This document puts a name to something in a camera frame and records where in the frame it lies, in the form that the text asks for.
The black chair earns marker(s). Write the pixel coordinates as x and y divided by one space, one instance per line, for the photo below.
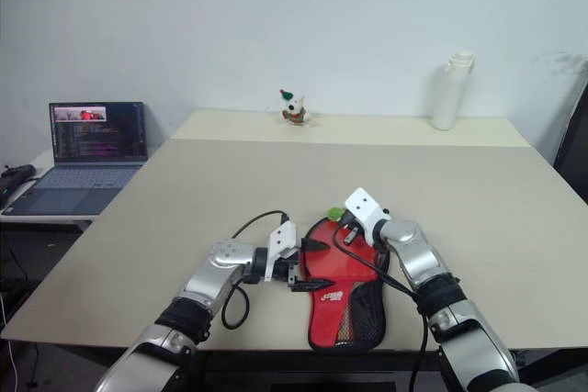
575 144

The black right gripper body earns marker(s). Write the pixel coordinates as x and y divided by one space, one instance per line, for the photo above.
353 222

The red table tennis paddle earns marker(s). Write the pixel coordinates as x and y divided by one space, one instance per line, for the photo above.
349 259

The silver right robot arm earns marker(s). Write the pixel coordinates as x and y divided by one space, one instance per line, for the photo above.
441 300

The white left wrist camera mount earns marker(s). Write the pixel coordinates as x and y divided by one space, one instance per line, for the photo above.
281 245

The white plush dog toy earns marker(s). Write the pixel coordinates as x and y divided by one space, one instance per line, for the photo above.
294 109

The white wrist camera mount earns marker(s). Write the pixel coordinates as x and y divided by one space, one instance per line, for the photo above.
365 208
281 245

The green ball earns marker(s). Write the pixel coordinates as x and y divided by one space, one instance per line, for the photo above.
334 214

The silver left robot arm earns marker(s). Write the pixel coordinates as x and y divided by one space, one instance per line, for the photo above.
202 282

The open grey laptop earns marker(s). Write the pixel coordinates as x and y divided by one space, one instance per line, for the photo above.
82 164

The red black mesh paddle case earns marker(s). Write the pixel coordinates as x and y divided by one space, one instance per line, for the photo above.
328 318

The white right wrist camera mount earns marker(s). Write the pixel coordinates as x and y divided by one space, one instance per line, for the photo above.
365 208

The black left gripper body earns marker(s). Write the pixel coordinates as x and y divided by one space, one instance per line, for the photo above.
287 268

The white water bottle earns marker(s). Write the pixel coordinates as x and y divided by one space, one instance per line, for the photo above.
450 96

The black device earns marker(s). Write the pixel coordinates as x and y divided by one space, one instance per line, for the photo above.
17 171

